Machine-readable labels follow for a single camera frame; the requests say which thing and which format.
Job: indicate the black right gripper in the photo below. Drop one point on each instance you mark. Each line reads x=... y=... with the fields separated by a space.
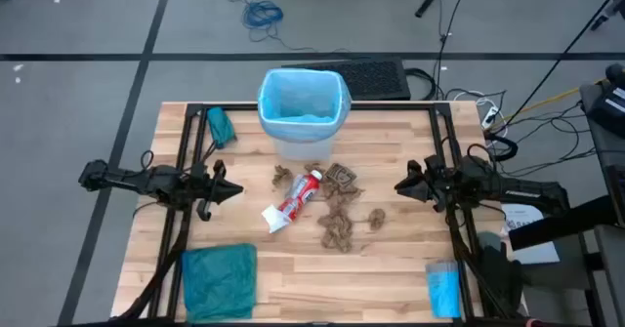
x=439 y=183

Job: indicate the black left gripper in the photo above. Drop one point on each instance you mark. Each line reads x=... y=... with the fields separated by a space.
x=215 y=190

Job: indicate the round brown paper ball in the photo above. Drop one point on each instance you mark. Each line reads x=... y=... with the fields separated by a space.
x=376 y=218

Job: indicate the small brown paper clump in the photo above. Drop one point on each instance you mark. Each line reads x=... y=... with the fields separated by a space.
x=281 y=175

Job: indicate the red white toothpaste tube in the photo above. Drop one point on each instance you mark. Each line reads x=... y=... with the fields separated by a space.
x=300 y=194

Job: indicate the square brown cardboard coaster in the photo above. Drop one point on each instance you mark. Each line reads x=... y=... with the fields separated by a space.
x=341 y=175

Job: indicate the brown paper tangle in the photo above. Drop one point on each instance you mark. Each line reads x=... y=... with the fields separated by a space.
x=337 y=241
x=337 y=196
x=337 y=217

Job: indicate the white plastic trash bin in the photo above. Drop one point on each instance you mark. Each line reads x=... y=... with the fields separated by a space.
x=303 y=150

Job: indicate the brown paper scrap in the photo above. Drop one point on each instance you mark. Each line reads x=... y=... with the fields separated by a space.
x=314 y=167

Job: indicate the light blue trash bag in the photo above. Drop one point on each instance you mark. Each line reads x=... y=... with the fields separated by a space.
x=293 y=93

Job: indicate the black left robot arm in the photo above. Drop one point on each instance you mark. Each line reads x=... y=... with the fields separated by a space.
x=161 y=183

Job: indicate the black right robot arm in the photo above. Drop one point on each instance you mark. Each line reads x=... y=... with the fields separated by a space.
x=527 y=192

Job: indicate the small rolled teal bag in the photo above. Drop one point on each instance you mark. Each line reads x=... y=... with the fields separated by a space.
x=220 y=128

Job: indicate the large folded teal bag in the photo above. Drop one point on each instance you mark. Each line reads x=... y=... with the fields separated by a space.
x=220 y=283

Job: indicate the folded light blue bag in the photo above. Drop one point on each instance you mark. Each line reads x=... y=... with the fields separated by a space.
x=443 y=290

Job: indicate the white power strip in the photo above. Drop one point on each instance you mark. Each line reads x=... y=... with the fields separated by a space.
x=489 y=117

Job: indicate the white printed paper sheet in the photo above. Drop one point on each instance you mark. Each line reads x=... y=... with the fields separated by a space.
x=520 y=216

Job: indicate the black cloth bundle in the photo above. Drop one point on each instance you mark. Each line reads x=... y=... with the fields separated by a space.
x=498 y=278

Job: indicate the black side desk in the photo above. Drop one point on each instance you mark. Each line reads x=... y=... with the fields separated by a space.
x=561 y=224

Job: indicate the thin black pole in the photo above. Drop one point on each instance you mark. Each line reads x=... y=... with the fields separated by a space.
x=561 y=56

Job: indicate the black equipment case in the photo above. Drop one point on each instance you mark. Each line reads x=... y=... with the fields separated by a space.
x=605 y=107

